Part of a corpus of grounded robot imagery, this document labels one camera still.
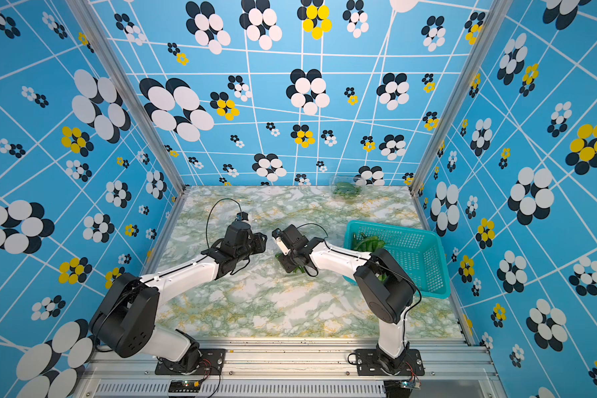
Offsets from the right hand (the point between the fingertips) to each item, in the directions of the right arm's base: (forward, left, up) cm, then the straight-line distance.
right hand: (289, 256), depth 92 cm
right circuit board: (-39, -33, -3) cm, 52 cm away
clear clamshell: (+3, +5, -3) cm, 7 cm away
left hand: (+5, +8, +7) cm, 12 cm away
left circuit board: (-39, +29, -7) cm, 50 cm away
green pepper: (+5, -30, +1) cm, 30 cm away
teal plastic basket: (+4, -51, -3) cm, 51 cm away
